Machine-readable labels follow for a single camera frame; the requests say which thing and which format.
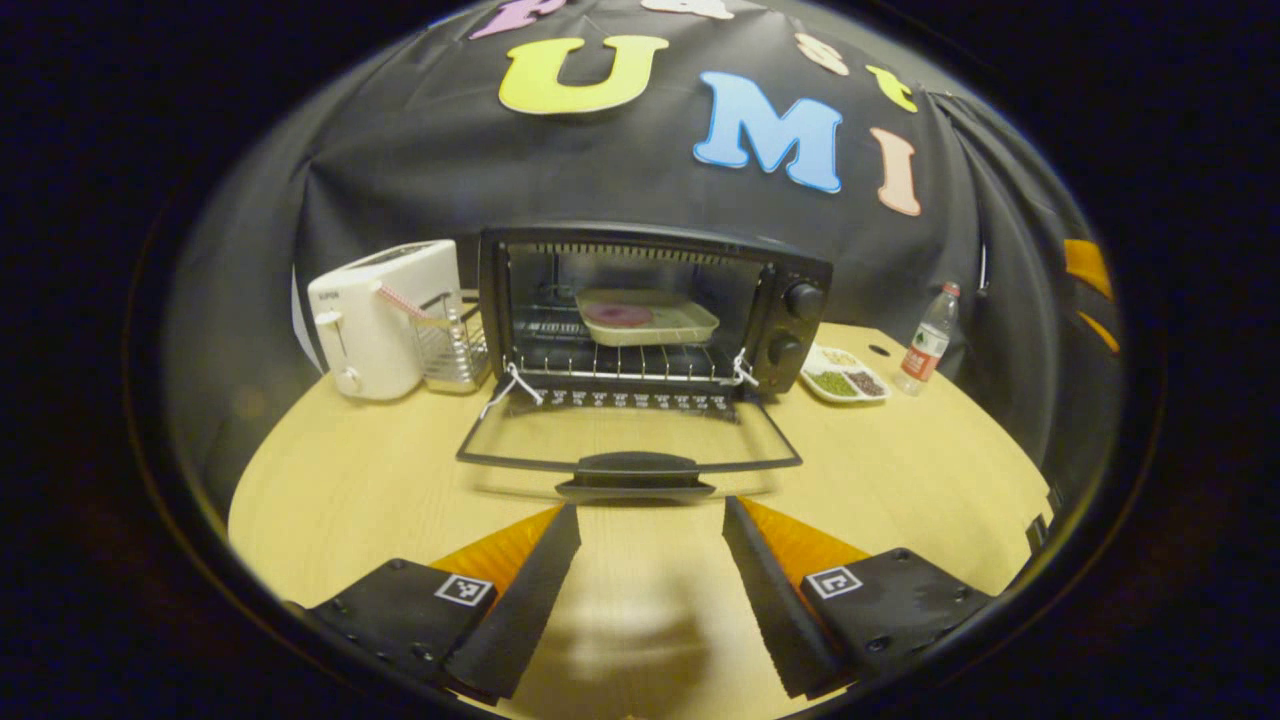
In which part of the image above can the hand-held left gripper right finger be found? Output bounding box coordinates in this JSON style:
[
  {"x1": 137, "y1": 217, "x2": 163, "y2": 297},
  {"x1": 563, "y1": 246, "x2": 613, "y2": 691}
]
[{"x1": 722, "y1": 495, "x2": 998, "y2": 701}]

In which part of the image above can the black electric oven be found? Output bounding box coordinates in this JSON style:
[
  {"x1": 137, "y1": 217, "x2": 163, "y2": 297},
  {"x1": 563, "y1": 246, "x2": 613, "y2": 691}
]
[{"x1": 456, "y1": 222, "x2": 835, "y2": 501}]

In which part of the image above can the clear plastic water bottle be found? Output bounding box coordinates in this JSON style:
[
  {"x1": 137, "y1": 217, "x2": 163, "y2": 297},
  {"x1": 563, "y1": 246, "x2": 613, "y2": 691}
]
[{"x1": 897, "y1": 281, "x2": 962, "y2": 397}]

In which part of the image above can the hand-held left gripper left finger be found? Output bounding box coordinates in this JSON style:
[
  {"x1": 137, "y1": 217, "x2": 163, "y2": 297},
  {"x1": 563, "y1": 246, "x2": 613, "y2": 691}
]
[{"x1": 285, "y1": 503, "x2": 583, "y2": 703}]

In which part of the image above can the white toaster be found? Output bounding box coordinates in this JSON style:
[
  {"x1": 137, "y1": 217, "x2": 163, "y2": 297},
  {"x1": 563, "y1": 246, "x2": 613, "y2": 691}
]
[{"x1": 307, "y1": 239, "x2": 464, "y2": 402}]

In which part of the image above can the metal wire basket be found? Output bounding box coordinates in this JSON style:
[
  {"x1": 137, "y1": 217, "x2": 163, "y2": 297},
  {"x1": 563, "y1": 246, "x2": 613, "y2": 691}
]
[{"x1": 412, "y1": 291, "x2": 494, "y2": 395}]

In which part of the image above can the pink ham slice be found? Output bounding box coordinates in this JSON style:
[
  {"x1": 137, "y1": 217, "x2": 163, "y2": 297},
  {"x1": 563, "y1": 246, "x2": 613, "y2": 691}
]
[{"x1": 584, "y1": 303, "x2": 656, "y2": 329}]

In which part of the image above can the pink striped straw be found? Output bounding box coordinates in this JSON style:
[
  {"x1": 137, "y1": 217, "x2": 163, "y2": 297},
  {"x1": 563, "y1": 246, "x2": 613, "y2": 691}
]
[{"x1": 375, "y1": 283, "x2": 432, "y2": 323}]

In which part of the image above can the white divided dish of beans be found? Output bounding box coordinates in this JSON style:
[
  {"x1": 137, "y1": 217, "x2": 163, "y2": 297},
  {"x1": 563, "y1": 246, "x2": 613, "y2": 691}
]
[{"x1": 800, "y1": 345, "x2": 892, "y2": 405}]

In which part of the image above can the cream food tray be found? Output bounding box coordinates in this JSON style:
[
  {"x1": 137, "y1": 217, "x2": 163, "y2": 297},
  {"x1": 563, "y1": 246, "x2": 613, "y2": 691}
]
[{"x1": 574, "y1": 288, "x2": 722, "y2": 348}]

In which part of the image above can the black backdrop cloth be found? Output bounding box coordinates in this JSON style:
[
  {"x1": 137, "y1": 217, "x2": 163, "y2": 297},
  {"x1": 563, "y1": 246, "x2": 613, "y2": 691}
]
[{"x1": 165, "y1": 0, "x2": 1121, "y2": 481}]

